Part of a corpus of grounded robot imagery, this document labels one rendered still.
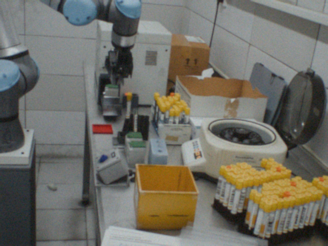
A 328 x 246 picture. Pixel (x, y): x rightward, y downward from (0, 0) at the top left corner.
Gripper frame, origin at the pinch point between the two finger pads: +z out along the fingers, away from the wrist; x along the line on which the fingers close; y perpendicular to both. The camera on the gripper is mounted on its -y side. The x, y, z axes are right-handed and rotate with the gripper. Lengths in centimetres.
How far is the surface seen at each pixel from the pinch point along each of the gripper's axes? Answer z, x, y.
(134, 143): -5.7, 2.8, 30.1
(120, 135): 6.0, 0.9, 18.7
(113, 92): 12.7, 0.8, -6.1
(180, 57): 33, 37, -49
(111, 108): 13.4, -0.2, 1.2
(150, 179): -15, 4, 48
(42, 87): 122, -31, -108
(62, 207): 133, -17, -23
